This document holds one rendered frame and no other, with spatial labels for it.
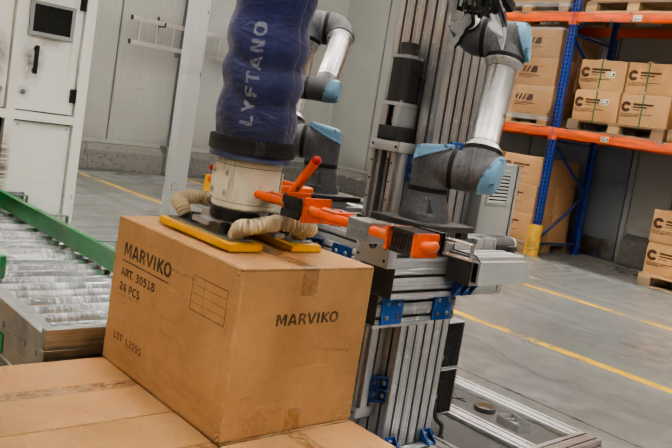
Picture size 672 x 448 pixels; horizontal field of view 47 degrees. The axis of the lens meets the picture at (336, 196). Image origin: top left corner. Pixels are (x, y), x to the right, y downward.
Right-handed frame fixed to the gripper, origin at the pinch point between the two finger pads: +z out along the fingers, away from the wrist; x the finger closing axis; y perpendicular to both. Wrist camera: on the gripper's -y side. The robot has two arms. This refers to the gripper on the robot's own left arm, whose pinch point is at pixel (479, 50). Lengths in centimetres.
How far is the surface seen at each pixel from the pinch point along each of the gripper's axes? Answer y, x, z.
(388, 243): 41, 18, 46
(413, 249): 42, 26, 46
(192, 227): 51, -40, 55
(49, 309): 54, -113, 98
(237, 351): 56, -7, 76
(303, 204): 42, -10, 43
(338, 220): 41, 2, 45
